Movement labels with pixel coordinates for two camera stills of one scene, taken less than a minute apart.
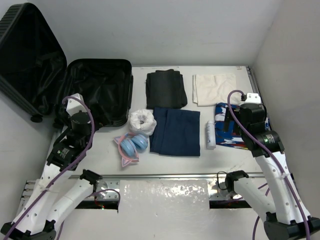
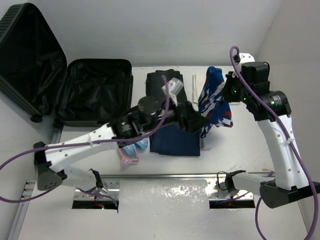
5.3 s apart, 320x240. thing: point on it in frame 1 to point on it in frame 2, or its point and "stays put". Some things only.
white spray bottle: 210,135 to 204,148
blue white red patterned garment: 227,134 to 211,100
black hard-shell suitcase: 35,75 stays put
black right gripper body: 264,111 to 233,91
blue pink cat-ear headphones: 129,144 stays put
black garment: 165,88 stays put
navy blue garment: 177,132 stays put
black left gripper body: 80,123 to 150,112
